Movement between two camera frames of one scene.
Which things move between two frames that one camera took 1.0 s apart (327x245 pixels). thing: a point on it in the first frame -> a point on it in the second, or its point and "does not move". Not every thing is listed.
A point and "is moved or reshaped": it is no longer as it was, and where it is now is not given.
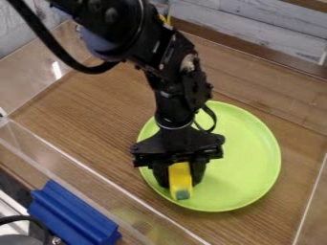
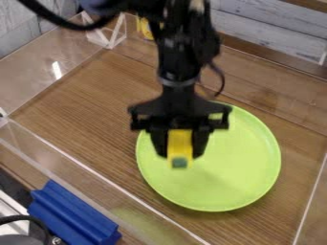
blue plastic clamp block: [67, 216] does not move
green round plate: [242, 175] does not move
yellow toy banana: [181, 180] is moved or reshaped
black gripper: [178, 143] -> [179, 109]
